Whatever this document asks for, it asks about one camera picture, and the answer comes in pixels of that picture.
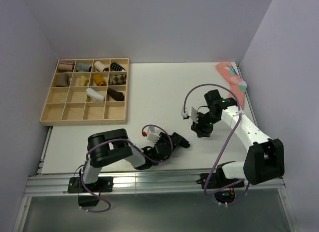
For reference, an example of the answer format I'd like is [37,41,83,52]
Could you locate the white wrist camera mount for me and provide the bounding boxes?
[181,107,198,124]
[142,126,160,144]

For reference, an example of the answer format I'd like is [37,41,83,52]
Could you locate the black white striped rolled sock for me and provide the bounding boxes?
[110,62,126,72]

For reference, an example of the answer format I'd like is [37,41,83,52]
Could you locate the beige purple rolled sock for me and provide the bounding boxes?
[58,61,75,72]

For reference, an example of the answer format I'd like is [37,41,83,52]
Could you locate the cream rolled sock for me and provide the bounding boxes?
[74,75,89,87]

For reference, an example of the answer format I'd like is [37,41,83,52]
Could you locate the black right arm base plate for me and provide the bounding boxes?
[196,172,239,189]

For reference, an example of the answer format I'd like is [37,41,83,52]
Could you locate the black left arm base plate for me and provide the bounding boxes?
[67,177,113,194]

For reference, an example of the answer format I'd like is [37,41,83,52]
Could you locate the white brown rolled sock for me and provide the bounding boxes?
[94,61,109,72]

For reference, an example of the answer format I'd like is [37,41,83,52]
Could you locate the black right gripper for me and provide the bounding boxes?
[191,111,220,139]

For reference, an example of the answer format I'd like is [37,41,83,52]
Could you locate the mustard yellow rolled sock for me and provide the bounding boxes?
[93,74,107,86]

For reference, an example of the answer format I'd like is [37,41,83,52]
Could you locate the taupe rolled sock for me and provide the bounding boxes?
[56,74,70,87]

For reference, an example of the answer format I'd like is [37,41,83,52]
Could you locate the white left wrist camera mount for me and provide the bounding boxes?
[142,126,160,144]

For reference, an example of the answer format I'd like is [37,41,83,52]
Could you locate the wooden compartment tray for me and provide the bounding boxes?
[40,58,130,126]

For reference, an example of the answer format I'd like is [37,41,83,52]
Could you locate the pink patterned sock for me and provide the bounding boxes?
[216,62,247,109]

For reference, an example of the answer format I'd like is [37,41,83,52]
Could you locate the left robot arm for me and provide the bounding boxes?
[79,125,182,192]

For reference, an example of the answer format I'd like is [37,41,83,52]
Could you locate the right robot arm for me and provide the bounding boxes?
[191,90,285,187]

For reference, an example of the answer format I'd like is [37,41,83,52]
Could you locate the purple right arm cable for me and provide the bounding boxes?
[183,83,251,207]

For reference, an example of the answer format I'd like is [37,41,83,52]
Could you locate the brown checkered rolled sock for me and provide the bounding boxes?
[109,74,127,86]

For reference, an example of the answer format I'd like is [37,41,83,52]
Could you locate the grey blue rolled sock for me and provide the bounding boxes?
[76,62,92,72]

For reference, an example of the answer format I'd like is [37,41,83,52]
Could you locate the dark brown rolled sock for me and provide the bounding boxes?
[107,88,125,101]

